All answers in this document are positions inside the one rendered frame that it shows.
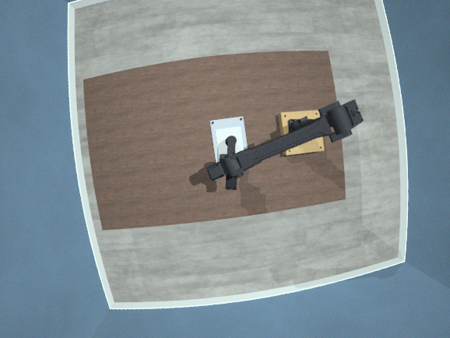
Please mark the white rectangular mounting plate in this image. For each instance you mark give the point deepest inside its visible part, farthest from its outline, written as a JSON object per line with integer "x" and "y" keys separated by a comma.
{"x": 224, "y": 124}

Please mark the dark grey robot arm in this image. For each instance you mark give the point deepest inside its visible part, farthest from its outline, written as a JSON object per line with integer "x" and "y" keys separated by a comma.
{"x": 234, "y": 164}

